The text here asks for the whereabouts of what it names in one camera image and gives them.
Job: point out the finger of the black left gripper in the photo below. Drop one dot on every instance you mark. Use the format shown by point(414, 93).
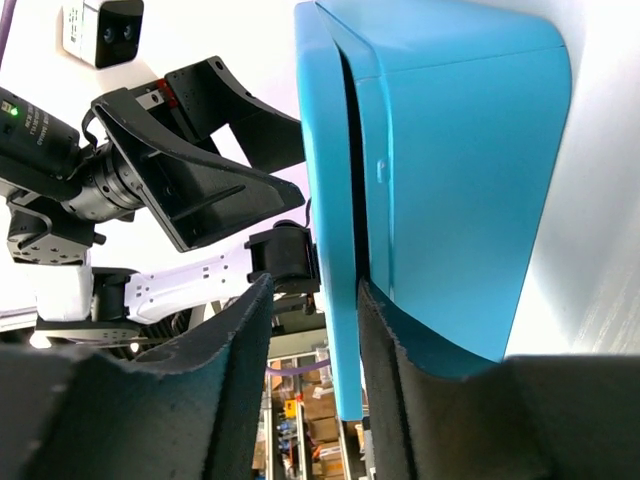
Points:
point(197, 196)
point(211, 97)

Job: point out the teal box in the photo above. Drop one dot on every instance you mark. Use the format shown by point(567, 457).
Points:
point(462, 108)

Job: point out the teal lid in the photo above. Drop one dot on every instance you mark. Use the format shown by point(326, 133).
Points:
point(325, 128)

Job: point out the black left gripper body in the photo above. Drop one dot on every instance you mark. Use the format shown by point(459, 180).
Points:
point(110, 186)

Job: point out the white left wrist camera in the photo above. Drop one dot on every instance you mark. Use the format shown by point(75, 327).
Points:
point(102, 34)

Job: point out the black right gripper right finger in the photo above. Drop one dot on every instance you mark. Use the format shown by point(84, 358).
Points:
point(438, 411)

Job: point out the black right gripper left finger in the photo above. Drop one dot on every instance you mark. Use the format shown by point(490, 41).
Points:
point(187, 409)

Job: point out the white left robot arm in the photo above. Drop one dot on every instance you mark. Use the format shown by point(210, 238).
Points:
point(121, 283)

